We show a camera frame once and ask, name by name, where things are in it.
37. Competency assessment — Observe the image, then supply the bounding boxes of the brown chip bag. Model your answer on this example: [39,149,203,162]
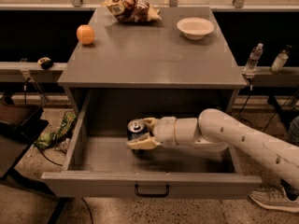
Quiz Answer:
[101,0,162,23]

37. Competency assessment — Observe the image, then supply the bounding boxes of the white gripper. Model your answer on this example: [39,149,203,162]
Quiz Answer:
[127,117,177,150]

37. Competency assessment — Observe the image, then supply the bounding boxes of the blue pepsi can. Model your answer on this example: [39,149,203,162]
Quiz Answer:
[127,119,148,141]

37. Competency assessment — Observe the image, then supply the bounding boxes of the grey open top drawer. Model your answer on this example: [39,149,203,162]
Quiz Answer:
[42,89,262,199]

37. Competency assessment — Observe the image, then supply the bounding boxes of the black power cable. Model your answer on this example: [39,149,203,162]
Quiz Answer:
[237,81,254,129]

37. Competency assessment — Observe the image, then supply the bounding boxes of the green snack bag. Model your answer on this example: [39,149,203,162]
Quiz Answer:
[34,111,77,150]

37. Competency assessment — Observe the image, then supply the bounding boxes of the orange fruit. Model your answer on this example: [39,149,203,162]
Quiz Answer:
[77,25,95,45]

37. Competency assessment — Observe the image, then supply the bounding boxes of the black drawer handle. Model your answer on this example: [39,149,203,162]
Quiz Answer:
[135,185,170,198]

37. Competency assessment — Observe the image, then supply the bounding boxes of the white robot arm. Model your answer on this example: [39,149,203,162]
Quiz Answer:
[127,108,299,189]

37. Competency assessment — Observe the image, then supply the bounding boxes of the grey sneaker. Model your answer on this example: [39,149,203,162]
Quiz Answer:
[250,186,299,213]

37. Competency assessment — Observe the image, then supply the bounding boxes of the blue jeans leg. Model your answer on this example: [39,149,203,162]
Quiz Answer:
[287,116,299,146]

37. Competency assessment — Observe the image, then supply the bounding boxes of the yellow black tape measure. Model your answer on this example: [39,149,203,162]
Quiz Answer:
[37,57,53,70]

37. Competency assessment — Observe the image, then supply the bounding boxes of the white bowl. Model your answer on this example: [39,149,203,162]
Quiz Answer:
[177,18,214,40]

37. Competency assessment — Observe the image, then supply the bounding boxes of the grey cabinet counter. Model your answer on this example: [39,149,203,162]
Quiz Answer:
[57,6,248,117]

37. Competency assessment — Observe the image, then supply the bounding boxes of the dark side table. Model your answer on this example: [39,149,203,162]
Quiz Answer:
[0,93,68,224]

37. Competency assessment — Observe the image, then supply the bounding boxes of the clear water bottle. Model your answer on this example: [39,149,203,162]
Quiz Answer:
[244,43,263,72]

